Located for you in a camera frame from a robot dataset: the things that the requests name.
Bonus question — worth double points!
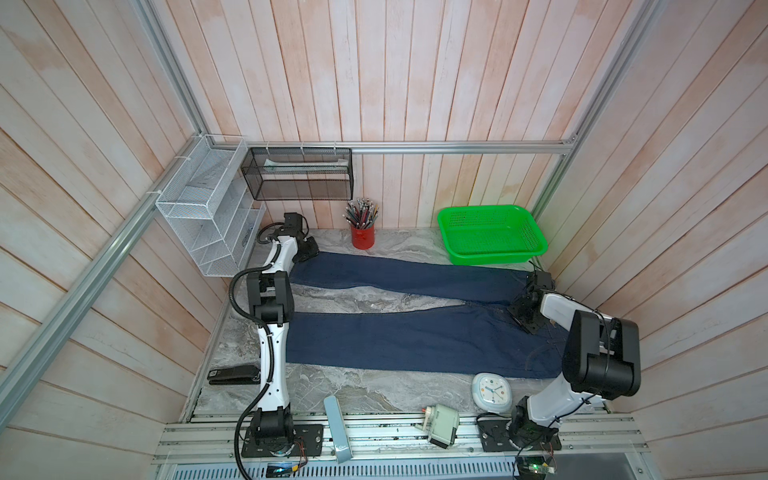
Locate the white wire mesh shelf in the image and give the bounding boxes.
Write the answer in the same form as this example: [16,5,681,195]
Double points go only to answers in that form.
[156,134,266,278]

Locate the light blue flat block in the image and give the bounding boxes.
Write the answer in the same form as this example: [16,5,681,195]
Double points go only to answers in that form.
[323,395,353,464]

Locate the black mesh wall basket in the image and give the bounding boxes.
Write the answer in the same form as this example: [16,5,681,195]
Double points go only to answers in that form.
[240,147,354,201]

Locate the aluminium frame rail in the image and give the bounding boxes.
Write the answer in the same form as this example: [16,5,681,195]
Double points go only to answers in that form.
[213,136,575,155]

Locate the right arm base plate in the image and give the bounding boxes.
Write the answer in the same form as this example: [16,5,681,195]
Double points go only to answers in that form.
[476,416,562,453]

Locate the coloured pencils bunch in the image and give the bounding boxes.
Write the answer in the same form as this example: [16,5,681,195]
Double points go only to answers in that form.
[344,198,379,230]

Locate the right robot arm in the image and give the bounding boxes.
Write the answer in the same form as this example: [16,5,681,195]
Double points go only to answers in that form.
[507,270,641,451]

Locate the dark blue denim trousers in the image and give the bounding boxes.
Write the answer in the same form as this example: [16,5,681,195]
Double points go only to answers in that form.
[286,252,568,379]

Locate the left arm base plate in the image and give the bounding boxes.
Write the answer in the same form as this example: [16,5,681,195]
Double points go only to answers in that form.
[240,424,324,459]

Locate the green plastic basket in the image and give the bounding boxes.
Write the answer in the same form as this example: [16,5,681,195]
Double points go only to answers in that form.
[437,205,548,266]

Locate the grey white small device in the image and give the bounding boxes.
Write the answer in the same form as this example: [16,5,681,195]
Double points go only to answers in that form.
[422,404,460,449]

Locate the white alarm clock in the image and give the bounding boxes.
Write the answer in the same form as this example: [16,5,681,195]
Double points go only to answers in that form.
[471,373,513,414]

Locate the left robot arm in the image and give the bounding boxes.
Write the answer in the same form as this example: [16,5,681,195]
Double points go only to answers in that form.
[246,212,317,456]

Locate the red pencil cup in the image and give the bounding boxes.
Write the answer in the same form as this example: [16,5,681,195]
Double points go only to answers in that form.
[350,225,375,250]

